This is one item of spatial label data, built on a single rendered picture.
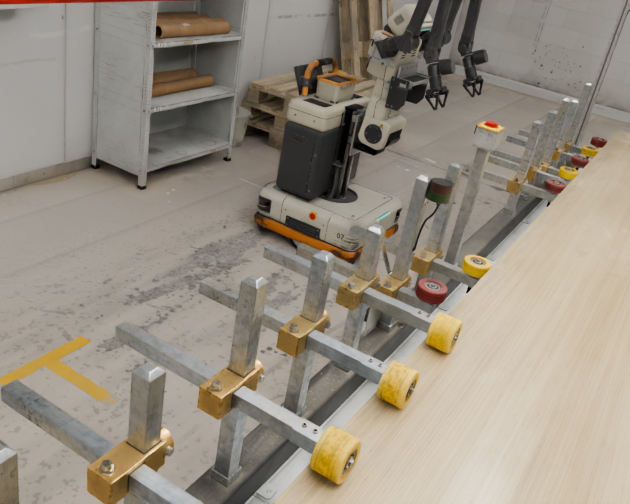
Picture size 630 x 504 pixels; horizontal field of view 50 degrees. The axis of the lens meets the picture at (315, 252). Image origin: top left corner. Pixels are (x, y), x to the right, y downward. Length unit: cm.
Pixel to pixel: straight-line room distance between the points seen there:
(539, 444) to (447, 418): 18
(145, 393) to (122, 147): 344
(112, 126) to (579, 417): 347
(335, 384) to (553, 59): 812
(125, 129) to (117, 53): 44
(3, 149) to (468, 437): 333
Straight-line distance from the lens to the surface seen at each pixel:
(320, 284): 138
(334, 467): 114
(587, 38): 944
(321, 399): 166
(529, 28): 959
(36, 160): 434
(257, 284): 115
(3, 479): 89
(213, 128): 503
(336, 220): 365
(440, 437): 134
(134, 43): 416
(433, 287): 182
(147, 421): 105
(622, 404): 165
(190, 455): 248
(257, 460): 148
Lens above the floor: 174
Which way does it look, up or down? 27 degrees down
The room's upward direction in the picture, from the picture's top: 11 degrees clockwise
